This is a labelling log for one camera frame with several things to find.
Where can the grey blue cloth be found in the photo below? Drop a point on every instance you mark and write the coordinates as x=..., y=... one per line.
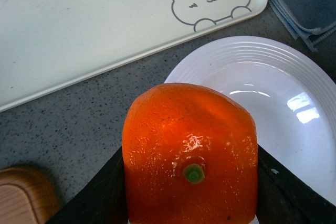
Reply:
x=311, y=20

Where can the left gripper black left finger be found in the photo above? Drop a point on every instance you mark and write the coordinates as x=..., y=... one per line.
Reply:
x=102, y=200

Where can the wooden cutting board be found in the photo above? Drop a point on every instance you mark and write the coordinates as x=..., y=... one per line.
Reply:
x=26, y=196

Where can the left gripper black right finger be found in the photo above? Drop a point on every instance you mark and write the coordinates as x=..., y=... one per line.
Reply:
x=284, y=198

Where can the white ridged plate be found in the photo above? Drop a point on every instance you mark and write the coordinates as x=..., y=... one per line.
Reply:
x=291, y=99

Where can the orange mandarin fruit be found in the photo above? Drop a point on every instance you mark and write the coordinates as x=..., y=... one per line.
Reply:
x=190, y=156

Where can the cream bear tray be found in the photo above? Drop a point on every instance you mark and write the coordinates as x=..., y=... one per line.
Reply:
x=47, y=45

